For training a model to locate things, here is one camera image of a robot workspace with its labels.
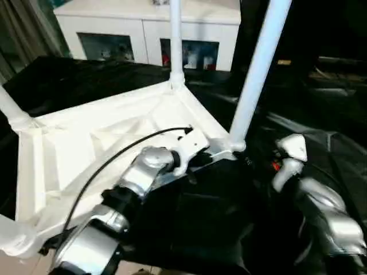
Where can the white plastic table leg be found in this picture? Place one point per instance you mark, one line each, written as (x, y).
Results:
(14, 237)
(176, 43)
(11, 109)
(258, 71)

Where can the white plastic table top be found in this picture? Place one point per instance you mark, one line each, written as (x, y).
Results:
(86, 143)

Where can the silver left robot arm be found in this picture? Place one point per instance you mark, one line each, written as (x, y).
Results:
(143, 166)

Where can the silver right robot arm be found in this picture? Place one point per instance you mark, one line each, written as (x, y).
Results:
(338, 220)

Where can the black work mat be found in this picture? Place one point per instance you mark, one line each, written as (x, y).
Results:
(215, 215)

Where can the small yellow label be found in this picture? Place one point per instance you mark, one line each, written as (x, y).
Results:
(284, 62)

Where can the dark item on cabinet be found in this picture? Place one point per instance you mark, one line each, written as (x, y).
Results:
(160, 1)

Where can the white glass-door cabinet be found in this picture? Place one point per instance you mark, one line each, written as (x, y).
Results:
(114, 20)

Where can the grey curtain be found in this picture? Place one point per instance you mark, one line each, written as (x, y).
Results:
(25, 34)

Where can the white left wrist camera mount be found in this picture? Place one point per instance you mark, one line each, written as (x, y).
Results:
(192, 141)

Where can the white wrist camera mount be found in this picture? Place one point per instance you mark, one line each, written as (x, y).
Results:
(192, 141)
(292, 147)

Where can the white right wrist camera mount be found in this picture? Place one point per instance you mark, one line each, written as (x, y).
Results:
(292, 147)

